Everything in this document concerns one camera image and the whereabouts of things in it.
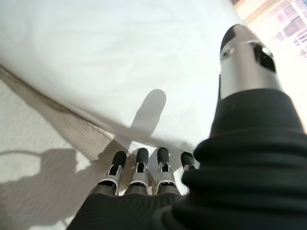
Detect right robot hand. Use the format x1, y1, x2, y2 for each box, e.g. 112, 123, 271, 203
67, 23, 307, 230

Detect large bright window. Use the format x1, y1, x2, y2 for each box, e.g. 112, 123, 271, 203
236, 0, 307, 60

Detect textured throw with fringe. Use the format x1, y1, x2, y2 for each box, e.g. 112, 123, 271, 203
0, 64, 135, 230

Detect white duvet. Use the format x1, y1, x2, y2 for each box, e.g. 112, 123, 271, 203
0, 0, 248, 192

